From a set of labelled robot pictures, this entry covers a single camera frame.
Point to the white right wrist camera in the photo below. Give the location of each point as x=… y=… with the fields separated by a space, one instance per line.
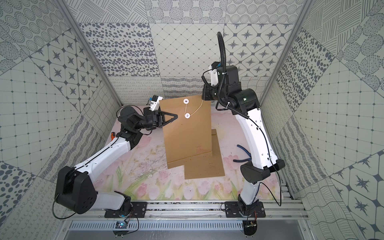
x=214 y=73

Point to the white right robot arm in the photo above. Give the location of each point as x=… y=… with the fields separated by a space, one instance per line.
x=225 y=88

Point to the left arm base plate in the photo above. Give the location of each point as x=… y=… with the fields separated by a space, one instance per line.
x=138 y=209

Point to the aluminium mounting rail frame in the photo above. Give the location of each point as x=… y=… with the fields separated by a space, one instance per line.
x=215 y=209

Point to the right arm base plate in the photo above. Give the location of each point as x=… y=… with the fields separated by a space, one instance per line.
x=239 y=210

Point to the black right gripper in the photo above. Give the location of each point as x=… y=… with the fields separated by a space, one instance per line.
x=206 y=89

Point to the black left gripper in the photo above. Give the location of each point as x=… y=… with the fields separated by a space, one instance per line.
x=158 y=118

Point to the brown kraft file bag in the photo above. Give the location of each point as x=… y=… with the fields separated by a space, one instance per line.
x=206 y=167
x=190 y=136

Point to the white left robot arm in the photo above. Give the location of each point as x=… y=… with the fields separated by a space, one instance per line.
x=75 y=188

